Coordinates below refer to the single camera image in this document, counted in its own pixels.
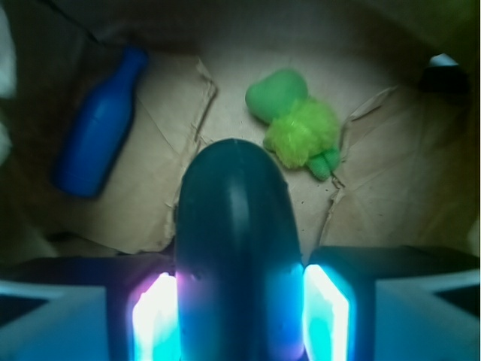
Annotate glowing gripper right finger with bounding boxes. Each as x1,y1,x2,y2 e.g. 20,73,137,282
304,246,480,360

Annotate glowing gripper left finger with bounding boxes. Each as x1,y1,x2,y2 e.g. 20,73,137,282
1,253,177,360

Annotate dark green plastic pickle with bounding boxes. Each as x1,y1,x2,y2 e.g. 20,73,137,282
175,139,304,360

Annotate blue plastic bottle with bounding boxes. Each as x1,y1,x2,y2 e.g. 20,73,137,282
52,47,148,198

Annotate green plush toy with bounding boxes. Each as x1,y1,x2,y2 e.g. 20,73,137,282
245,68,341,181

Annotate brown paper lined bin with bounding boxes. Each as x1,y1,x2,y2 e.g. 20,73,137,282
1,1,480,262

